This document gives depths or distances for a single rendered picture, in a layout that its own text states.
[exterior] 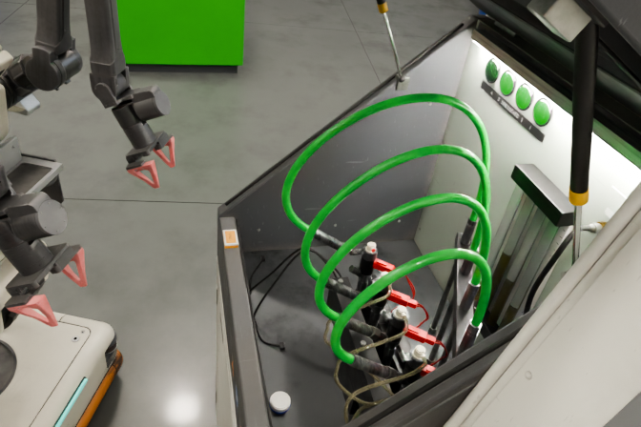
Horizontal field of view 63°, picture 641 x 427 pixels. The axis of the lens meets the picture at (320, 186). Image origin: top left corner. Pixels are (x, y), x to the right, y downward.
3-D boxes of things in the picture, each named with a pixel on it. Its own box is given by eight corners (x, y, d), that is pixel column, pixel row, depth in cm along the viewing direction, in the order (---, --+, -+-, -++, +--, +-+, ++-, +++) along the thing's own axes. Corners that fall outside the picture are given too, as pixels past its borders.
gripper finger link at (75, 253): (104, 274, 98) (76, 237, 94) (85, 303, 93) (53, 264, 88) (76, 280, 101) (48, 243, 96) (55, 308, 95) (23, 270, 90)
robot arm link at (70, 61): (30, 55, 120) (15, 64, 115) (59, 35, 116) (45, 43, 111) (58, 89, 123) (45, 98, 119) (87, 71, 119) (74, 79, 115)
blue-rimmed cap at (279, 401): (267, 396, 101) (268, 392, 100) (287, 394, 102) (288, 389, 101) (271, 416, 98) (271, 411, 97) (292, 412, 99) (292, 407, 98)
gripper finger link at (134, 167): (176, 173, 128) (158, 141, 123) (165, 190, 122) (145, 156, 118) (154, 179, 130) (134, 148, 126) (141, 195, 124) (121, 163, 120)
